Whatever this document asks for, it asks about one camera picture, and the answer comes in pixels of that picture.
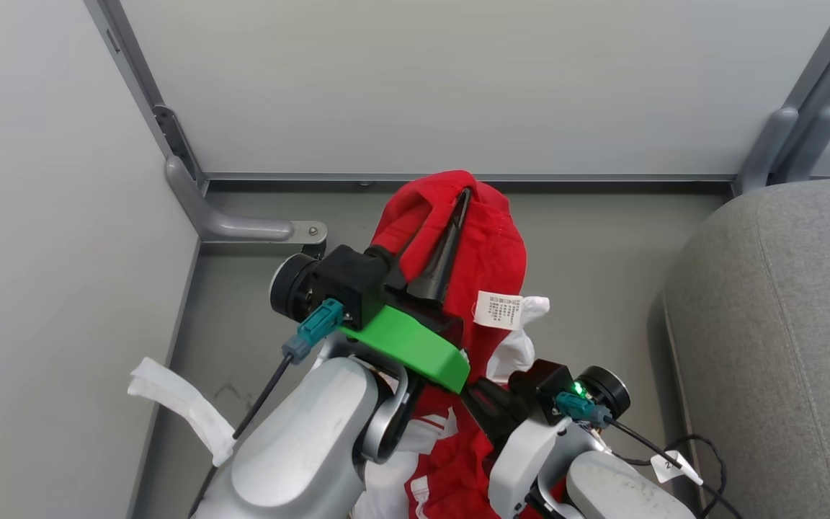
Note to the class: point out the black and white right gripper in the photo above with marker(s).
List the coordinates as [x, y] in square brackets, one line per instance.
[548, 389]

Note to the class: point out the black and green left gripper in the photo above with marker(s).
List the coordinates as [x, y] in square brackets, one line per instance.
[364, 288]

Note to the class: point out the red and white garment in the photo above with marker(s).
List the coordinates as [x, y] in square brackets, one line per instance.
[487, 252]

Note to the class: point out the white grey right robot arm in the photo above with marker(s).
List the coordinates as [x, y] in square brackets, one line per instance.
[602, 490]

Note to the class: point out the black caster wheel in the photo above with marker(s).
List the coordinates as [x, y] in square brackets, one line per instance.
[314, 250]

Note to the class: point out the grey curved partition foot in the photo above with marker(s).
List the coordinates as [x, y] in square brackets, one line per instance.
[235, 227]

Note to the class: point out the grey fabric sofa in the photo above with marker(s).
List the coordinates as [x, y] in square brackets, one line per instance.
[782, 346]

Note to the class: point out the white fabric strip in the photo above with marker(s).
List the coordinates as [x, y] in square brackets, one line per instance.
[184, 404]

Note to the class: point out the grey partition base rail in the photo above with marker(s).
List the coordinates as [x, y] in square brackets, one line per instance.
[530, 177]

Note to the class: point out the grey partition post with hinge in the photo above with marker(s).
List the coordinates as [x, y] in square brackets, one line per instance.
[130, 65]

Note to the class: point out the grey double partition post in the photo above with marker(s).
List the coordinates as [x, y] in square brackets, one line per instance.
[804, 108]

